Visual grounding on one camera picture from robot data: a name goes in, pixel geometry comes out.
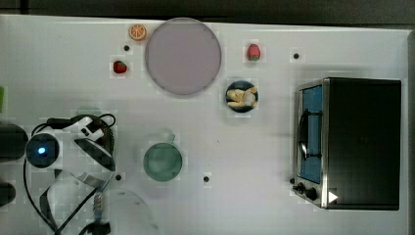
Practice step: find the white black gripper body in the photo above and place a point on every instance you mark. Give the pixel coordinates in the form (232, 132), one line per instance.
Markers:
(91, 135)

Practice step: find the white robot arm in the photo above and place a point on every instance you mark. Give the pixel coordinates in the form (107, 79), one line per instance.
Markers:
(80, 152)

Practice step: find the red strawberry toy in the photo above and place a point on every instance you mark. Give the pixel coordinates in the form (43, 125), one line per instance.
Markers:
(119, 67)

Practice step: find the black cylinder cup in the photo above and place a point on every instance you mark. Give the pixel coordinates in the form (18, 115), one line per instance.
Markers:
(12, 142)

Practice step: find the black cylinder holder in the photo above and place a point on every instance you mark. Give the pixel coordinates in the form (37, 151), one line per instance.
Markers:
(7, 193)

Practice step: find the orange slice toy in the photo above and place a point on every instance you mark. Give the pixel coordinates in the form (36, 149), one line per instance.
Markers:
(137, 32)

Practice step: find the round purple plate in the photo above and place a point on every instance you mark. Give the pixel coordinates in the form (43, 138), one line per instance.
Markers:
(183, 56)

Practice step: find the yellow toy chicken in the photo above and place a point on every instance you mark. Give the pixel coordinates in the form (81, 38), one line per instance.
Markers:
(242, 98)

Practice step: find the pink strawberry toy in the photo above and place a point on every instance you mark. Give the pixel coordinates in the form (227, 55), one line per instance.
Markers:
(253, 53)

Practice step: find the black toaster oven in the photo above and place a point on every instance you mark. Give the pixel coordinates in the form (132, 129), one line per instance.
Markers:
(348, 143)

